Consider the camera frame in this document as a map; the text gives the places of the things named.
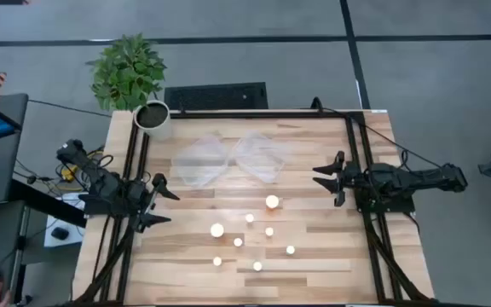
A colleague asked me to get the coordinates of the small black computer mouse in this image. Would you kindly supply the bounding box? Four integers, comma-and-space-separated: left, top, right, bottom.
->
50, 226, 71, 241

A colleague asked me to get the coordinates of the clear plastic bin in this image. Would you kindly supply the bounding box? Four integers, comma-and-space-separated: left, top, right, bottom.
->
171, 133, 233, 189
232, 130, 290, 185

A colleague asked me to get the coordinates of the white board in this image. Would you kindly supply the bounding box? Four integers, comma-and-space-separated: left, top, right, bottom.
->
43, 191, 88, 249

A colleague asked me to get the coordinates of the black aluminium frame rail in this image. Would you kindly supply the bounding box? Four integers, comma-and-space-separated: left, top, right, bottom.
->
74, 120, 151, 304
344, 111, 432, 304
169, 111, 366, 120

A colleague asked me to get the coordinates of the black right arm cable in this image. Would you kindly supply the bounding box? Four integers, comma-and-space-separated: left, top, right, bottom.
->
309, 96, 445, 170

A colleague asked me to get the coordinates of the green potted plant white pot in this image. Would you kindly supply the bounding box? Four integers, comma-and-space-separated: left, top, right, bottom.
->
85, 32, 173, 142

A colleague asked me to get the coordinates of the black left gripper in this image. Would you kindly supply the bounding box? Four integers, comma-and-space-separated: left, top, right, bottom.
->
125, 171, 181, 234

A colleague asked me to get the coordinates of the thin black floor cable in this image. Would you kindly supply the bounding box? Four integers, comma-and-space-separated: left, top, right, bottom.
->
27, 98, 113, 119

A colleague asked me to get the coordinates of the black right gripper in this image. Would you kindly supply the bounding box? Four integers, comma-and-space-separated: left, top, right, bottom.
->
312, 150, 373, 208

